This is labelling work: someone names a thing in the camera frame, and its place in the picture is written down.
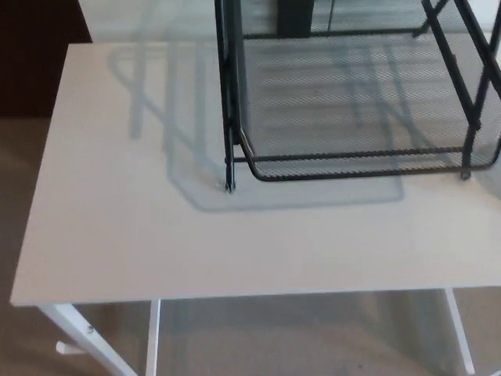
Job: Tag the black mesh file tray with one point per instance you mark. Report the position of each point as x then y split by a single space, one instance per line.
228 98

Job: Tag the black rectangular block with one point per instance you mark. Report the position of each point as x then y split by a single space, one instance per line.
293 17

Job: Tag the dark brown wooden cabinet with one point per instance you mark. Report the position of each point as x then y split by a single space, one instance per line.
35 58

